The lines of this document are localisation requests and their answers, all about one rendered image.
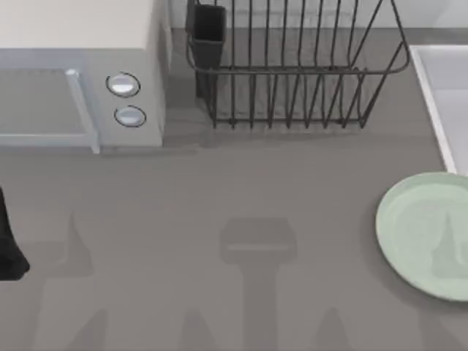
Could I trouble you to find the small microwave knob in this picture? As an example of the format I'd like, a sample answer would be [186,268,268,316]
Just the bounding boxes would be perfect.
[113,105,148,129]

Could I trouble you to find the large microwave knob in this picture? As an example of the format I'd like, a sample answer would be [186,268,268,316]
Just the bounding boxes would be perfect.
[105,72,142,99]

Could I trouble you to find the black cutlery holder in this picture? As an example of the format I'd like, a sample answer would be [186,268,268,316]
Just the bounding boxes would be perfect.
[186,2,227,69]

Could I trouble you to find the pale green plate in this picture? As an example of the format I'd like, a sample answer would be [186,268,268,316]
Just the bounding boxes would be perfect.
[375,172,468,303]

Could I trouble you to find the microwave oven door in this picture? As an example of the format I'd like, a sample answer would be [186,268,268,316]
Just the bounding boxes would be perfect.
[0,67,101,154]

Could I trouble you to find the pale microwave oven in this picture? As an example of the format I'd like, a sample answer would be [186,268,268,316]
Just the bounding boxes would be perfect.
[0,0,173,154]

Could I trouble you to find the white sink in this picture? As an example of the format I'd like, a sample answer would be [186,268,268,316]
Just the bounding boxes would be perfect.
[408,45,468,175]

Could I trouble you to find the dark wire dish rack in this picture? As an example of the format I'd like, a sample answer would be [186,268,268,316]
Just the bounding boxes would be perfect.
[185,0,410,130]

